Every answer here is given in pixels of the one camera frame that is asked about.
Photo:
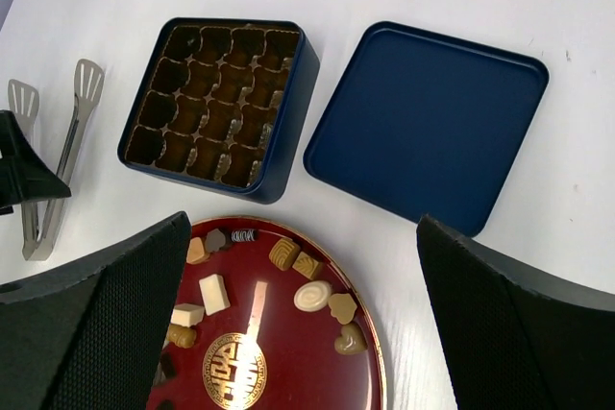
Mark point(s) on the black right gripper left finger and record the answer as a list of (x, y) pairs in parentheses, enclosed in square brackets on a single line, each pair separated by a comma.
[(88, 334)]

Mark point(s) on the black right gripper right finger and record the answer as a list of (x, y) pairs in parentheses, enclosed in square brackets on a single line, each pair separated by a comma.
[(514, 336)]

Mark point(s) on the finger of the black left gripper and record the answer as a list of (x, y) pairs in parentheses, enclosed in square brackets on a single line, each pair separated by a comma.
[(24, 176)]

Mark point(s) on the metal serving tongs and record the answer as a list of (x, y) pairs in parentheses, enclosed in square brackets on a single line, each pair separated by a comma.
[(40, 235)]

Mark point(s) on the white rectangular chocolate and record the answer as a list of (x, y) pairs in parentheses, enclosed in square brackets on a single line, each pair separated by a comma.
[(214, 294)]

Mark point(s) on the tan ridged chocolate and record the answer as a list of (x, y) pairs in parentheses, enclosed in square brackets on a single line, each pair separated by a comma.
[(284, 253)]

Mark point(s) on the tan leaf square chocolate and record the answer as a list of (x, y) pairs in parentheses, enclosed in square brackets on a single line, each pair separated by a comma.
[(307, 266)]

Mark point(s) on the caramel barrel chocolate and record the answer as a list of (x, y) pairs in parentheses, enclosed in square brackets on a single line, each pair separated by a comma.
[(183, 337)]

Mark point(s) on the white square chocolate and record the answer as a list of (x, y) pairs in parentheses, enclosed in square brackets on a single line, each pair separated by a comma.
[(187, 314)]

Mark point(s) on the light tan square chocolate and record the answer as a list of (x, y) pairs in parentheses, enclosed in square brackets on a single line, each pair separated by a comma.
[(197, 252)]

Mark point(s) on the dark shell chocolate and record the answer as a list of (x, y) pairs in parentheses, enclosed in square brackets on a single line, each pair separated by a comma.
[(216, 240)]

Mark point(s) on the tan heart chocolate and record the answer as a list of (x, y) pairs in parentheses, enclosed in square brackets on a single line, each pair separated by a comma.
[(351, 340)]

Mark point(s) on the tan flower chocolate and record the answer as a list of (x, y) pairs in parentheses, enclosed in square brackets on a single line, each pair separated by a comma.
[(342, 307)]

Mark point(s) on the striped dark chocolate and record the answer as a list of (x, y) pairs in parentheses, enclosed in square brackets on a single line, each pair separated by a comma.
[(244, 235)]

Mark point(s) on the white swirl oval chocolate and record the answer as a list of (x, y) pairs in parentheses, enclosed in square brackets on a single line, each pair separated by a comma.
[(312, 296)]

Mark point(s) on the blue chocolate tin box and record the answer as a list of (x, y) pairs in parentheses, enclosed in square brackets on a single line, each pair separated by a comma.
[(221, 106)]

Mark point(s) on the red round lacquer tray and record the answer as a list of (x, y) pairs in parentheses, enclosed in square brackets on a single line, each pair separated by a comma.
[(262, 352)]

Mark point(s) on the blue tin lid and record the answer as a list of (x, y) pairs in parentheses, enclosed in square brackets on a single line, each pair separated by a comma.
[(423, 123)]

